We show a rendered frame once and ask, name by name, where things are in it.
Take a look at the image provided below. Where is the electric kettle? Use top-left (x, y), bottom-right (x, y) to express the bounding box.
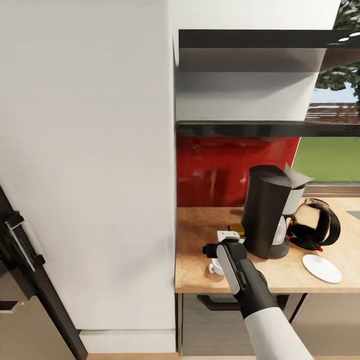
top-left (287, 197), bottom-right (341, 252)

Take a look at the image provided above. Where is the coffee cup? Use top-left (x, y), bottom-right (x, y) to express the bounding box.
top-left (209, 258), bottom-right (225, 276)

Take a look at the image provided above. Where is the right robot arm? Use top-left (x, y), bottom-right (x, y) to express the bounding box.
top-left (202, 230), bottom-right (314, 360)

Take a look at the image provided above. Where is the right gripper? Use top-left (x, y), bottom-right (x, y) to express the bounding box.
top-left (202, 243), bottom-right (221, 259)

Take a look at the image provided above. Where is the paper coffee filter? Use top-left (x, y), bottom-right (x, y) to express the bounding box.
top-left (284, 162), bottom-right (313, 189)

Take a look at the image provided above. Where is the saucer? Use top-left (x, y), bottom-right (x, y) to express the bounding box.
top-left (302, 254), bottom-right (342, 283)

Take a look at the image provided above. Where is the bottle of coffee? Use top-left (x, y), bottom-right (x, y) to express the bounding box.
top-left (227, 223), bottom-right (247, 243)

